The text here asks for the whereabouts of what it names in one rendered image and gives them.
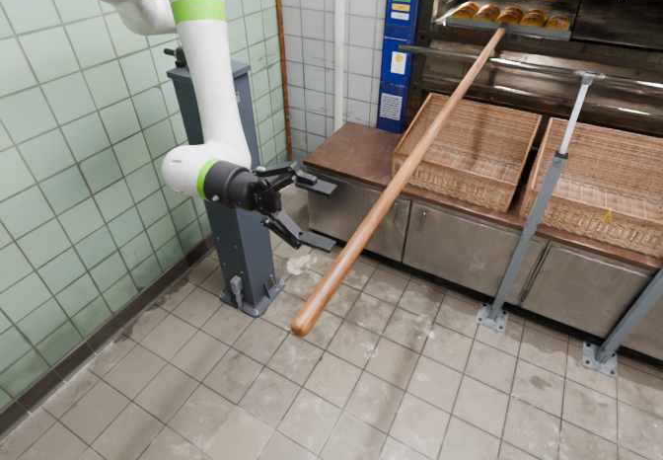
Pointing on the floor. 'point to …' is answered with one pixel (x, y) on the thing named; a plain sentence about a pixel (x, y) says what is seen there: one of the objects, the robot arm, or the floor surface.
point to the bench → (483, 247)
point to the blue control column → (391, 64)
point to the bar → (595, 357)
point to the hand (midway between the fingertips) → (328, 219)
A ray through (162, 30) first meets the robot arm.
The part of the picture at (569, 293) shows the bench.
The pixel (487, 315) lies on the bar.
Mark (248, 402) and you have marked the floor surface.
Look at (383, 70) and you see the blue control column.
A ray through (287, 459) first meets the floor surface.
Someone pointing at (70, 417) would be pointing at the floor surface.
